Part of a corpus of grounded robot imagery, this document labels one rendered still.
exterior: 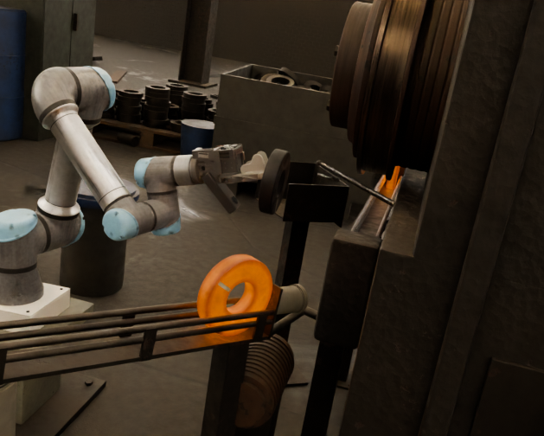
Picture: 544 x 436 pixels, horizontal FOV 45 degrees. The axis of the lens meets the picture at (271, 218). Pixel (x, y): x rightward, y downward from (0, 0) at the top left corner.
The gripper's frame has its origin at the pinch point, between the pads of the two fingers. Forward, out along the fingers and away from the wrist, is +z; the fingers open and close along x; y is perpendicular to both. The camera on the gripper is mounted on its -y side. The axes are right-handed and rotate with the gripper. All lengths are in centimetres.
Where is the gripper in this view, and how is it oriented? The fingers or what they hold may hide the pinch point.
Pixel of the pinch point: (275, 174)
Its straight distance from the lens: 158.1
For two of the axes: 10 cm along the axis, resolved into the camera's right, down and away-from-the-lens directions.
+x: 2.5, -2.9, 9.2
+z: 9.6, -0.3, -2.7
